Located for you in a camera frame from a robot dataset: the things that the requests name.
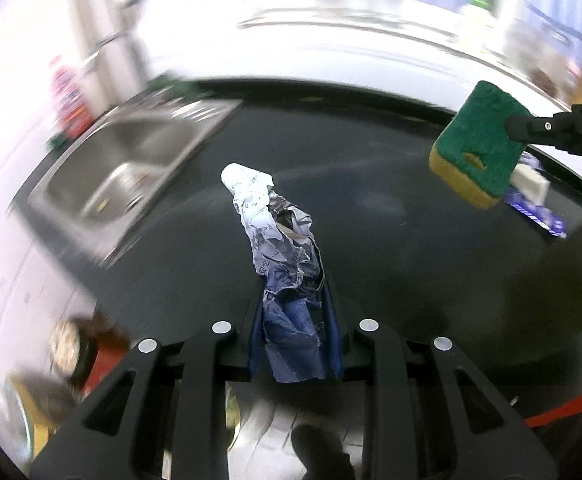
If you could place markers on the stainless steel sink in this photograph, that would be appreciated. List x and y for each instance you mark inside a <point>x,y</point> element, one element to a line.
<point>131,160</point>

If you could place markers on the chrome faucet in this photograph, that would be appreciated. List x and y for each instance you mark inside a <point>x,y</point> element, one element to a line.
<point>103,47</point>

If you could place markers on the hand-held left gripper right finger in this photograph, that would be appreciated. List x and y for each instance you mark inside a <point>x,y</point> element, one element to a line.
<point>335,332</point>

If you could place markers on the blue white newspaper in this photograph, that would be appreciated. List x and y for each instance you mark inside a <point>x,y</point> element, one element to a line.
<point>281,260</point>

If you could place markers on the green and yellow sponge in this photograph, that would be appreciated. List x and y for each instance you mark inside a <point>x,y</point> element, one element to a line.
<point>476,145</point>

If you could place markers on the purple foil wrapper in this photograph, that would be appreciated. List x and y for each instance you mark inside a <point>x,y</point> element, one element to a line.
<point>541,216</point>

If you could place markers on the red label bottle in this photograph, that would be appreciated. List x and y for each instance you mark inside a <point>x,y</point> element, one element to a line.
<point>69,105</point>

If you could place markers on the small green scouring pad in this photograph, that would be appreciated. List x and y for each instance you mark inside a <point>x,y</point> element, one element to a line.
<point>58,141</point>

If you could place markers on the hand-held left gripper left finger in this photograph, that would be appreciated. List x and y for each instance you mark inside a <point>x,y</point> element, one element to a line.
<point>256,340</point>

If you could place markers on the metal bowl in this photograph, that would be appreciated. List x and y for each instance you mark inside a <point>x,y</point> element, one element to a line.
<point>26,405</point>

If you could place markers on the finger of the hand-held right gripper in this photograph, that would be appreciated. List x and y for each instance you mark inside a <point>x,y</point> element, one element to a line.
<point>566,130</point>

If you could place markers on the dark green cloth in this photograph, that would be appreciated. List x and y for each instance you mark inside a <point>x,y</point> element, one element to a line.
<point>171,87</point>

